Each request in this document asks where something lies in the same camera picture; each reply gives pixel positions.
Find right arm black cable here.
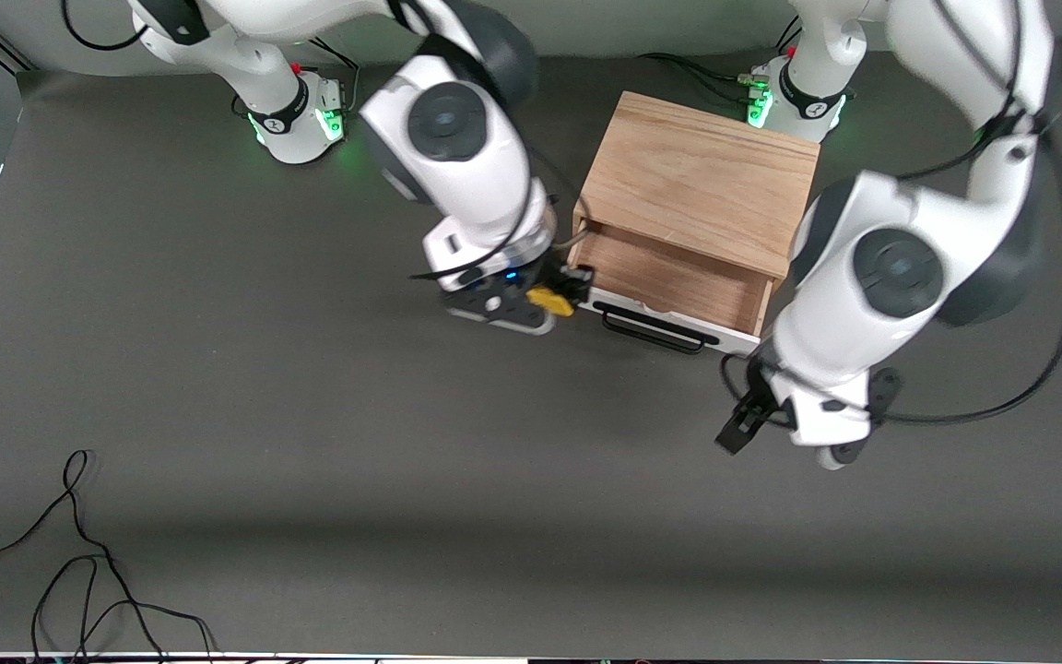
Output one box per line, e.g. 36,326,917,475
61,0,587,278

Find yellow wooden block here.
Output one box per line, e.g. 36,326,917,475
526,286,576,318

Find left arm base black cables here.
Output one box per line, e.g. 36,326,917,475
637,18,805,104

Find white-front drawer with black handle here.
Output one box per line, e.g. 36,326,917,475
577,226,777,357

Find right arm base black cables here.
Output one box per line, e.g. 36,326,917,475
231,14,362,118

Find wooden drawer cabinet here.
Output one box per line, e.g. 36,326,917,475
572,89,820,287

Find arm base black cables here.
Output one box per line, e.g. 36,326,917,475
637,18,805,104
231,14,362,118

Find loose thin black cable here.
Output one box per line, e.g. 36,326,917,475
0,449,218,664

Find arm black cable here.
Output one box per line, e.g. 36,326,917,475
720,0,1062,427
61,0,587,278

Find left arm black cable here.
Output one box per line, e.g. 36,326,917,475
720,0,1062,427

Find dark grey table mat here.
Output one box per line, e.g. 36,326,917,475
0,37,1062,660

